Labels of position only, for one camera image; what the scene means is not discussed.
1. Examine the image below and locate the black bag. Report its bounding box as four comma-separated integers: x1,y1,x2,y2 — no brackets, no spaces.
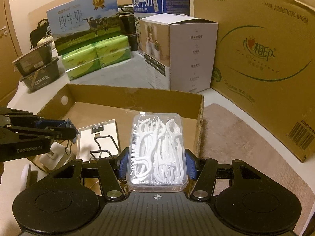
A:
30,19,50,50

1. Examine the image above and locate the white black rimmed bowl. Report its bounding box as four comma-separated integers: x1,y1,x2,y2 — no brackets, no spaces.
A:
118,4,135,15

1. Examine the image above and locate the black instant noodle bowl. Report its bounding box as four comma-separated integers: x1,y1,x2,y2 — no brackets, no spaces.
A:
20,56,60,93
12,42,53,76

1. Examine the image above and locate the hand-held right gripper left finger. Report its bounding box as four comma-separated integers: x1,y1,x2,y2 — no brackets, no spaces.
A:
53,149,131,201

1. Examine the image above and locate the light blue cow milk box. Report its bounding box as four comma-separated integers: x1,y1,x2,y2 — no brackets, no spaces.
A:
46,0,125,56

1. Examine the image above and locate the green tissue pack bundle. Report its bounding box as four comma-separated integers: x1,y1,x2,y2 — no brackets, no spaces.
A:
61,35,131,81

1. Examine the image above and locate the shallow cardboard tray box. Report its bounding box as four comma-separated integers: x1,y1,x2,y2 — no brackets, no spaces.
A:
28,84,205,188

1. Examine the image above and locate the dark jar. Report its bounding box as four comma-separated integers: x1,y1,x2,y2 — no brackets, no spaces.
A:
128,33,138,51
119,15,136,34

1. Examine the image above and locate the wooden door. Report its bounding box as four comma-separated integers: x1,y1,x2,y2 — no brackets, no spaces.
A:
0,0,23,99

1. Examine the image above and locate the blue binder clip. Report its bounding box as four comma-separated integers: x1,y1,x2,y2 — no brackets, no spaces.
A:
59,118,76,153

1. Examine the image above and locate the brown mat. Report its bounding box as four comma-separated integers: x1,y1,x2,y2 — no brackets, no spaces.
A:
197,103,312,227

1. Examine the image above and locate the white product box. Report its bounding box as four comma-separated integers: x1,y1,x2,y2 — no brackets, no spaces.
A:
136,14,219,94

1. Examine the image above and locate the cream round object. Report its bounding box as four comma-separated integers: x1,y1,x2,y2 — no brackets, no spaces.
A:
37,36,54,46

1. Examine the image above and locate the black wire clip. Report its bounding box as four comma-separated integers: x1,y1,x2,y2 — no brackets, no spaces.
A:
90,135,121,163

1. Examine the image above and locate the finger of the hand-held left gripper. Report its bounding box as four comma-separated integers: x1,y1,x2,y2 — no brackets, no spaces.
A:
0,125,77,146
0,107,67,129

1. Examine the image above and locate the large printed cardboard box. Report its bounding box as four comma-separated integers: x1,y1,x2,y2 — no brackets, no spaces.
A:
193,0,315,163

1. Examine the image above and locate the white round object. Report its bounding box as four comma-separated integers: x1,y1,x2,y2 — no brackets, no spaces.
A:
21,163,32,186

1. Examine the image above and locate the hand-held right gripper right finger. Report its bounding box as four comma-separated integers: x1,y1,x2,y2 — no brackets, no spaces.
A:
184,149,265,201

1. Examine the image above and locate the clear box of floss picks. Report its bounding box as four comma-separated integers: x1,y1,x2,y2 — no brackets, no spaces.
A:
126,112,189,192

